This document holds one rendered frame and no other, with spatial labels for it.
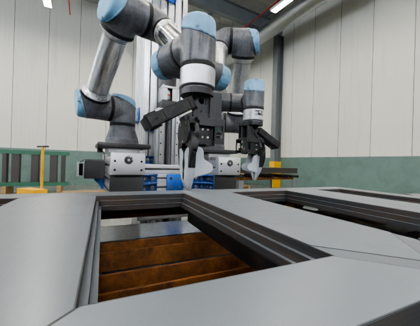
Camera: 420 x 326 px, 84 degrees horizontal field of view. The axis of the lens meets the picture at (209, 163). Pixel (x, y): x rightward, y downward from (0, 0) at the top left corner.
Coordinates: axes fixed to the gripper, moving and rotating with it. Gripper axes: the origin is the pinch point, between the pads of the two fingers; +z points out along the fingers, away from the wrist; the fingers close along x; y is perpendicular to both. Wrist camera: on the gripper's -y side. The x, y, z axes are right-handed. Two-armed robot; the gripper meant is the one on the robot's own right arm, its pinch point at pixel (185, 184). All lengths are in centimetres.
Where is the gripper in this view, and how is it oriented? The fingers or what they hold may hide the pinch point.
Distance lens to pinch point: 49.5
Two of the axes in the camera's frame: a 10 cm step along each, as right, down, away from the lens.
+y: 9.1, 0.3, 4.1
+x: -4.1, -0.1, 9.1
